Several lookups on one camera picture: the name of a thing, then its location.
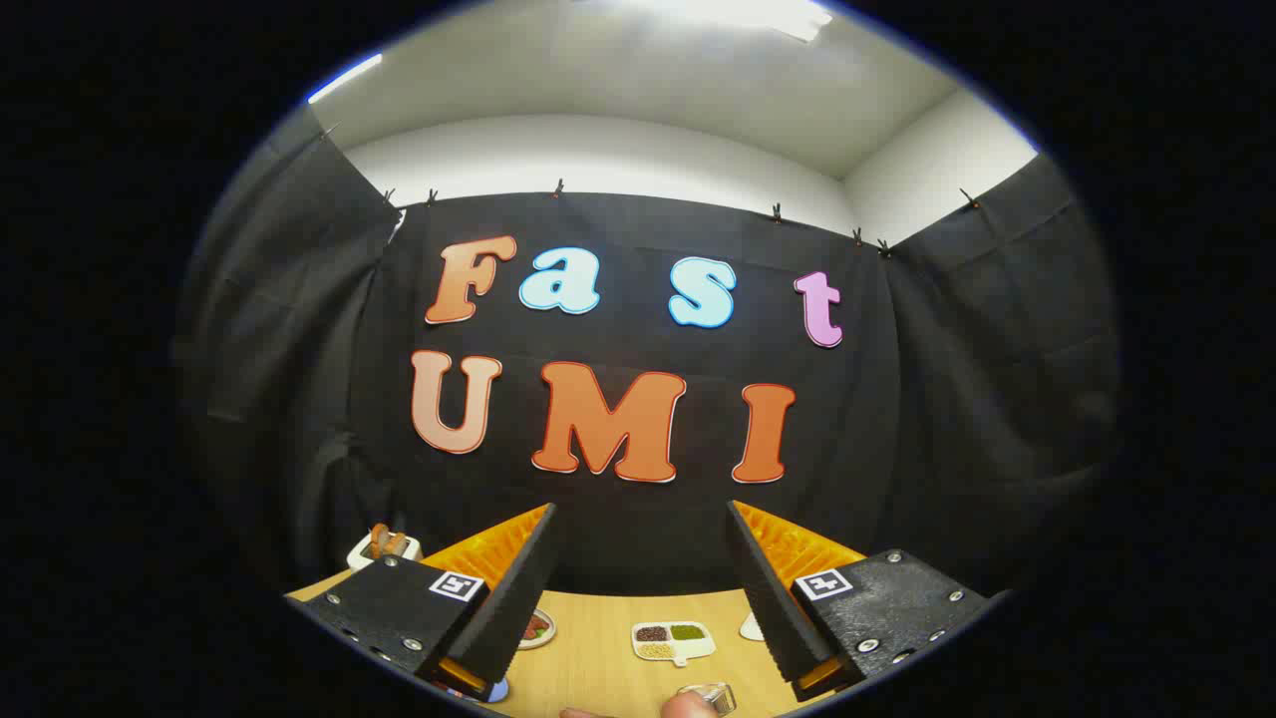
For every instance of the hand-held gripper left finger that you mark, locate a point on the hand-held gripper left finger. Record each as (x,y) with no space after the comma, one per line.
(518,588)

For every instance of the blue round plate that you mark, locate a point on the blue round plate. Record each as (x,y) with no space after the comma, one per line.
(498,689)

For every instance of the pile of yellow soybeans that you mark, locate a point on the pile of yellow soybeans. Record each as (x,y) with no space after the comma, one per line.
(655,650)

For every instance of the white oval plate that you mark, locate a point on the white oval plate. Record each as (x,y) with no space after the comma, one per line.
(543,638)

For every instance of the pile of dark beans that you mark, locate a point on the pile of dark beans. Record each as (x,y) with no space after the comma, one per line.
(651,633)

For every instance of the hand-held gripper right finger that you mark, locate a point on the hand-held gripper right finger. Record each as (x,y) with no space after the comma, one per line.
(768,588)

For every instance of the small white tray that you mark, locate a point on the small white tray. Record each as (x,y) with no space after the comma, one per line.
(750,628)

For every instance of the perforated metal basket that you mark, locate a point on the perforated metal basket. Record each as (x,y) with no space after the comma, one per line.
(716,695)

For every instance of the pile of green beans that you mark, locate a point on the pile of green beans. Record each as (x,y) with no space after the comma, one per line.
(685,631)

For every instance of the white toaster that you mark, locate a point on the white toaster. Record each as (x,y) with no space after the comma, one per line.
(361,553)

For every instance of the brown meat steak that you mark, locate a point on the brown meat steak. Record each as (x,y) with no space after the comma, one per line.
(538,626)

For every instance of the white divided dish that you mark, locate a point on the white divided dish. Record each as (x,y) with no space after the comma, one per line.
(698,648)

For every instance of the ceiling light panel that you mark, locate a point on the ceiling light panel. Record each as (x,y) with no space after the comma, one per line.
(718,12)

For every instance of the toasted bread slice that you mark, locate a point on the toasted bread slice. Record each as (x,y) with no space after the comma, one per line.
(387,541)

